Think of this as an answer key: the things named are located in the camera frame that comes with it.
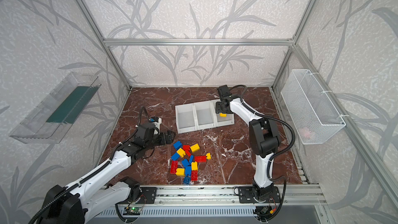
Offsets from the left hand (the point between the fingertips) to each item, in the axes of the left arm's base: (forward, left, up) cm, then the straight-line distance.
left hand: (172, 130), depth 84 cm
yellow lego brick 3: (-16, -13, -9) cm, 23 cm away
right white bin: (+11, -28, -7) cm, 32 cm away
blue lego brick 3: (-19, -10, -9) cm, 23 cm away
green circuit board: (-36, +15, -12) cm, 41 cm away
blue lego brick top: (-5, -2, -10) cm, 11 cm away
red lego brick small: (-5, -7, -13) cm, 16 cm away
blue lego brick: (-11, -2, -11) cm, 15 cm away
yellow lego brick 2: (-9, -5, -9) cm, 14 cm away
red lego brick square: (-10, -9, -9) cm, 16 cm away
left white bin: (+14, -5, -10) cm, 18 cm away
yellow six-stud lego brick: (-6, -12, -10) cm, 17 cm away
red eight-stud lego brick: (-12, -16, -10) cm, 22 cm away
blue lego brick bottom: (-23, -9, -10) cm, 26 cm away
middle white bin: (+17, -18, -12) cm, 28 cm away
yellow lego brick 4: (-19, -6, -9) cm, 22 cm away
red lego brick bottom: (-21, -13, -9) cm, 26 cm away
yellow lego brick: (+15, -30, -7) cm, 34 cm away
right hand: (+19, -29, -2) cm, 35 cm away
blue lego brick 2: (-14, -8, -11) cm, 20 cm away
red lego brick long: (-17, -2, -10) cm, 20 cm away
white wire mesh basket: (-6, -62, +25) cm, 67 cm away
